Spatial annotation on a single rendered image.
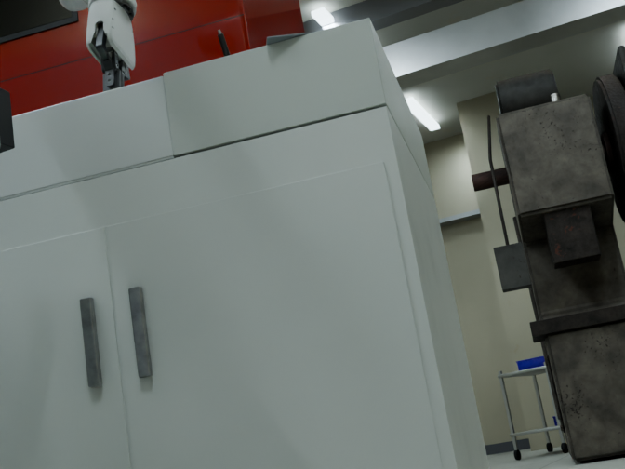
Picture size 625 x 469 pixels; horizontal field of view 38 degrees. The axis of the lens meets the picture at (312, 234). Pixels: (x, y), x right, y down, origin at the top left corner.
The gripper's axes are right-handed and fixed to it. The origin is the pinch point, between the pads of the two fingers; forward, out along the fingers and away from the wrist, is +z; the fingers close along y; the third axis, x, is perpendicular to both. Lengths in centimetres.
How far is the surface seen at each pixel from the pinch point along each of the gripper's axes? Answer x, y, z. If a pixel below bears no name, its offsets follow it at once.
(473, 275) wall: 7, -993, -339
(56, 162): -9.8, 1.6, 13.8
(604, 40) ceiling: 204, -753, -482
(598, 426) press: 89, -496, -26
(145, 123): 6.6, 2.2, 11.1
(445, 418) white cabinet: 45, -9, 64
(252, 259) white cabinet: 21.2, -3.0, 36.6
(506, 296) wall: 44, -882, -263
